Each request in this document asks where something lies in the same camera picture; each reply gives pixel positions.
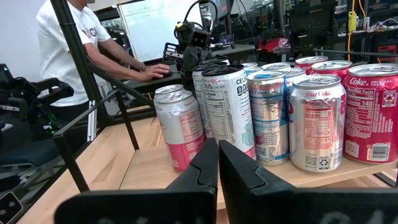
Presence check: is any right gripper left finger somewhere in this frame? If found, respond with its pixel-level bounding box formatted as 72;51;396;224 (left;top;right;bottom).
53;138;219;224

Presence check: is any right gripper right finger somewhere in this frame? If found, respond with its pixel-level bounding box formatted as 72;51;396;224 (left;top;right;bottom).
218;139;398;224

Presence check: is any red Coca-Cola can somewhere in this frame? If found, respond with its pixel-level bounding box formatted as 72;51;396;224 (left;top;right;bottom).
341;63;398;165
310;60;354;82
294;55;329;75

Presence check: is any person's hand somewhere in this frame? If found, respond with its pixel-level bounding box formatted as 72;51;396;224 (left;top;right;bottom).
139;63;171;82

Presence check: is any grey background desk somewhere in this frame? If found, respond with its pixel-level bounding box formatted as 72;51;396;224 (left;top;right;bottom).
211;44;256;62

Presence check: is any red equipment box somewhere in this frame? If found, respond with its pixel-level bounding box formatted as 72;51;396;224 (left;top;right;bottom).
257;37;290;52

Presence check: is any person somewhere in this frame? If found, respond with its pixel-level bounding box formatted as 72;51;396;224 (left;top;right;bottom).
35;0;112;108

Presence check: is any black perforated panel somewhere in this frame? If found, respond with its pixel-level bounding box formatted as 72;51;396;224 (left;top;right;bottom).
288;2;338;54

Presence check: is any black equipment piece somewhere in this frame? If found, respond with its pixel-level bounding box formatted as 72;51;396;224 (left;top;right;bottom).
0;63;75;138

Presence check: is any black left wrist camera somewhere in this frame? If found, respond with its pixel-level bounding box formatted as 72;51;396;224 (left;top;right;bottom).
191;30;210;49

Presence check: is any wooden shelf with black frame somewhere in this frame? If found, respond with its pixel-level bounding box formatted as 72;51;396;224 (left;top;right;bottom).
52;90;398;211

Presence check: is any black rig post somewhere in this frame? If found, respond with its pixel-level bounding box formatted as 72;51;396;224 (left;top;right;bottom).
50;0;110;127

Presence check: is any yellow-orange extension cable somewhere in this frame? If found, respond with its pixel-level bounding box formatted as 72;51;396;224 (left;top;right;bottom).
346;0;367;62

